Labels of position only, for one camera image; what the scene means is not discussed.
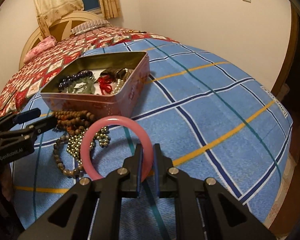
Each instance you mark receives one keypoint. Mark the striped pillow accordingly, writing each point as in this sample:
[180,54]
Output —
[88,26]

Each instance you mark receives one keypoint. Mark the pink metal tin box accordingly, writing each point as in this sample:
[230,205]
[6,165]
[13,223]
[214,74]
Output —
[123,97]

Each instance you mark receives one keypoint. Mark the beads on bed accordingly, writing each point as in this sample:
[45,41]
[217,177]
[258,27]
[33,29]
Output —
[134,31]

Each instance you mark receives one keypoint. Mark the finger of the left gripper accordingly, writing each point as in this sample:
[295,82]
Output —
[40,127]
[10,120]

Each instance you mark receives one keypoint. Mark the pink pillow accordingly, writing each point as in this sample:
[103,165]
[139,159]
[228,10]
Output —
[45,44]

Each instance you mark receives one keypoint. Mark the brown leather strap watch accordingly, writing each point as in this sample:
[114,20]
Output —
[116,73]

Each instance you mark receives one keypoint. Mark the brown wooden door frame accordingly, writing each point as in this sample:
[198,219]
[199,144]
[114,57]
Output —
[290,54]

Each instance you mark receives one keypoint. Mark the red knot tassel charm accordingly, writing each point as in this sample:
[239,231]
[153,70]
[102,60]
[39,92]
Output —
[105,84]

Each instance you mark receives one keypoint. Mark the left beige curtain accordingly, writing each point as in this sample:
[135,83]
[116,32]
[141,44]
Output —
[50,11]

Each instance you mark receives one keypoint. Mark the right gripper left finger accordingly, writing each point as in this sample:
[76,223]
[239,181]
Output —
[132,180]

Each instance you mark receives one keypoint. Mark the green jade bangle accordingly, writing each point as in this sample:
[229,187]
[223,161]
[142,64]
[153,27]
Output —
[81,86]

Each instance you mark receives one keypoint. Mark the red patterned bedspread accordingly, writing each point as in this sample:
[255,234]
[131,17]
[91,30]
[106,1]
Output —
[39,71]

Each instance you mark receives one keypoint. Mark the cream wooden headboard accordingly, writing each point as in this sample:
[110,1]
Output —
[60,30]

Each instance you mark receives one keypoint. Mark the dark remote on bed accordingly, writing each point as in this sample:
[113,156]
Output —
[7,100]

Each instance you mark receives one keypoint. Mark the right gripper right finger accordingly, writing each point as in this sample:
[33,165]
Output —
[165,185]

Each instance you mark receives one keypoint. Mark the pink bangle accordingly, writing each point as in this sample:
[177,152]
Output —
[148,155]

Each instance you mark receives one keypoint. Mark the blue plaid table cloth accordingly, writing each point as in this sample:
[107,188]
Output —
[210,117]

